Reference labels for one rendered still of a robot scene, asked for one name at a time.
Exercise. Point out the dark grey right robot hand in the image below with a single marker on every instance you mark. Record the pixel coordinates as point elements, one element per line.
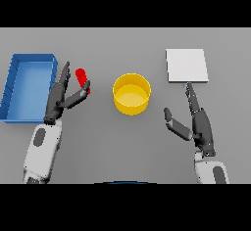
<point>202,127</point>

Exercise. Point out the blue tray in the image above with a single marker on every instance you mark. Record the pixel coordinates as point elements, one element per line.
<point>29,88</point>

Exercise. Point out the yellow bowl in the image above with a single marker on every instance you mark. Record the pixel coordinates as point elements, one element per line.
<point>131,94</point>

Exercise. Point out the pale square measuring scale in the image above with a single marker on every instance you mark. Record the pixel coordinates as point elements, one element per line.
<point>186,65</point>

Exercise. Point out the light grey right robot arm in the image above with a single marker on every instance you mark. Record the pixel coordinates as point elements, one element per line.
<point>210,171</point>

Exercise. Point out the red beaker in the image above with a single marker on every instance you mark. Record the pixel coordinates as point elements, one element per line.
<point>81,78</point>

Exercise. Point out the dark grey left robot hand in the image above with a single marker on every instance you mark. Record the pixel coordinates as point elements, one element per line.
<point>55,102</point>

